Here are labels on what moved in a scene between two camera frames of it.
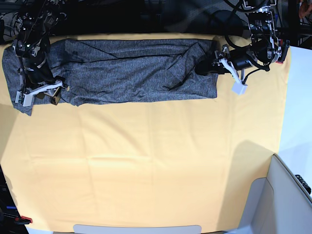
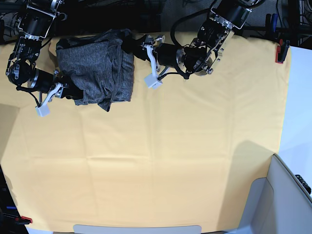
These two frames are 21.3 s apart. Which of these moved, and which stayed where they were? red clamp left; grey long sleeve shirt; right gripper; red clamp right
Moved: grey long sleeve shirt; right gripper
Stayed: red clamp left; red clamp right
